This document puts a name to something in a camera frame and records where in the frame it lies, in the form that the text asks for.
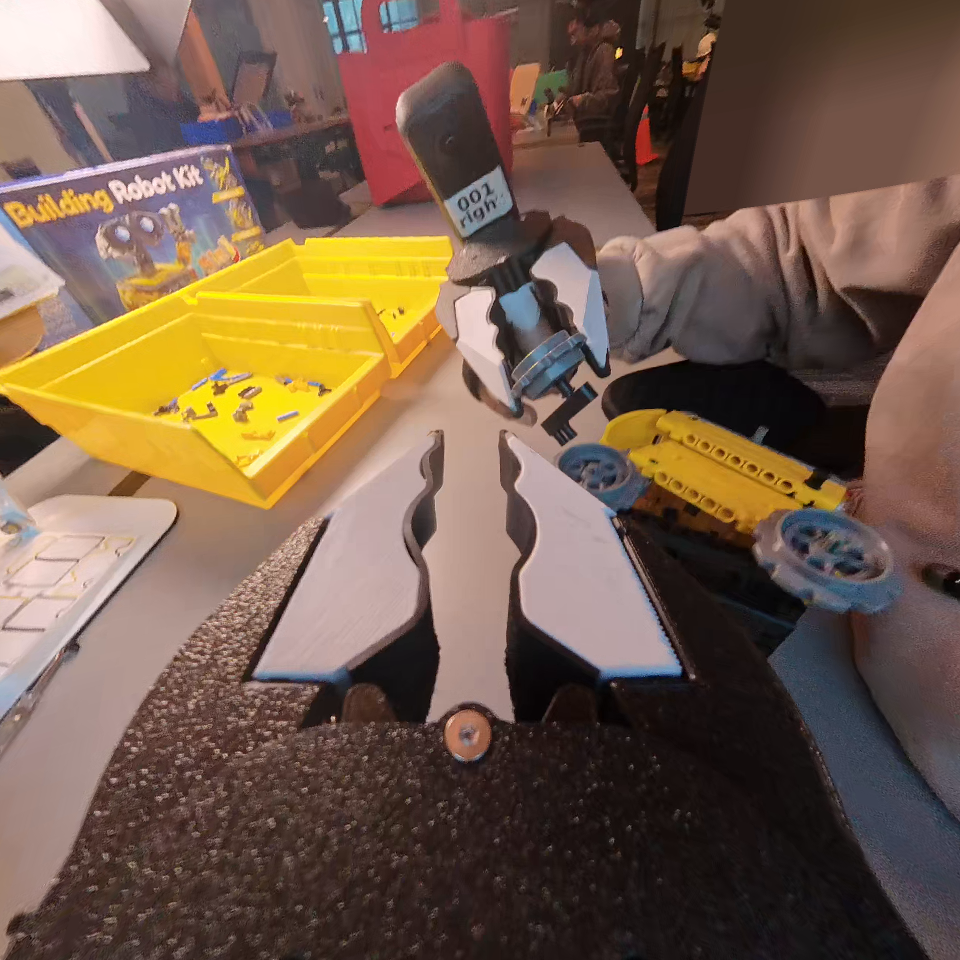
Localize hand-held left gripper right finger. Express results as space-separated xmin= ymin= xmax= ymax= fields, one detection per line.
xmin=497 ymin=429 xmax=687 ymax=682

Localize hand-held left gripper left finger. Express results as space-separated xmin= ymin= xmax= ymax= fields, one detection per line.
xmin=250 ymin=429 xmax=445 ymax=690

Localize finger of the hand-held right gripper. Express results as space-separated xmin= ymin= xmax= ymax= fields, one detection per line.
xmin=452 ymin=287 xmax=526 ymax=420
xmin=534 ymin=242 xmax=612 ymax=380

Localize black brick beam with pins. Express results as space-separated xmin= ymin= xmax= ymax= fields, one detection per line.
xmin=541 ymin=382 xmax=599 ymax=440

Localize yellow toy brick vehicle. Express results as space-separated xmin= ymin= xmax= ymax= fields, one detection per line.
xmin=555 ymin=408 xmax=905 ymax=657

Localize person's right forearm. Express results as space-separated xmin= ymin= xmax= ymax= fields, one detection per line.
xmin=596 ymin=176 xmax=960 ymax=372

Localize white desk stand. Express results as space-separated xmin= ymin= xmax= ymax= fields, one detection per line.
xmin=0 ymin=495 xmax=179 ymax=721

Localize yellow plastic bin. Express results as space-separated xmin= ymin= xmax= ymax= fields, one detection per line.
xmin=0 ymin=291 xmax=397 ymax=510
xmin=191 ymin=236 xmax=455 ymax=378

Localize black textured pad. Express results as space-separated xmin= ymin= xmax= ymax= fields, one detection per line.
xmin=602 ymin=362 xmax=830 ymax=451

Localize scattered small mixed brick parts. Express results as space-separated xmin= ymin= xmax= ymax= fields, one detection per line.
xmin=153 ymin=366 xmax=333 ymax=462

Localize white printed sheet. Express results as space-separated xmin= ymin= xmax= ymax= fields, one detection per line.
xmin=0 ymin=528 xmax=140 ymax=676

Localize blue toy kit box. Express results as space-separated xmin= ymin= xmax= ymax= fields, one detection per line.
xmin=0 ymin=144 xmax=265 ymax=325

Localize clear pen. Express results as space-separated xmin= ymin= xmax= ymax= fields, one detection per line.
xmin=0 ymin=641 xmax=82 ymax=755

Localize beige printed sweatshirt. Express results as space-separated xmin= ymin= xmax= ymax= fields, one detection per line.
xmin=847 ymin=247 xmax=960 ymax=819

